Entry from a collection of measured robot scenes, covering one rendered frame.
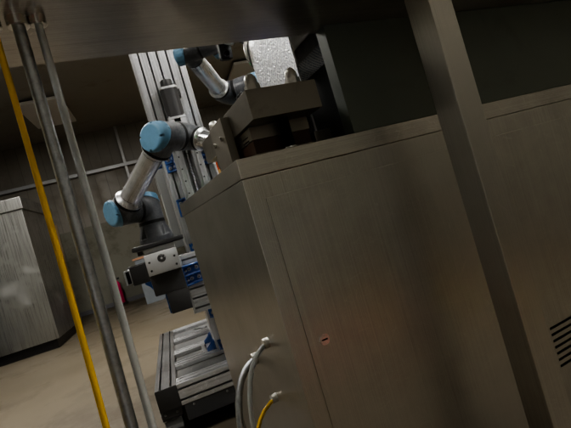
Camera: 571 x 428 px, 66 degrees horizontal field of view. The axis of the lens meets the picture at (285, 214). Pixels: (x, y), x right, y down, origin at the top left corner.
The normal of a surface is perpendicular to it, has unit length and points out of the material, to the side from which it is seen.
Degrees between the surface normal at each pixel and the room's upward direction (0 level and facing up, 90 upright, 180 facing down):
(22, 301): 90
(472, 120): 90
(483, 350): 90
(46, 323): 90
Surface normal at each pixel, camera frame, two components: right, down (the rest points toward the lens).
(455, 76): 0.38, -0.11
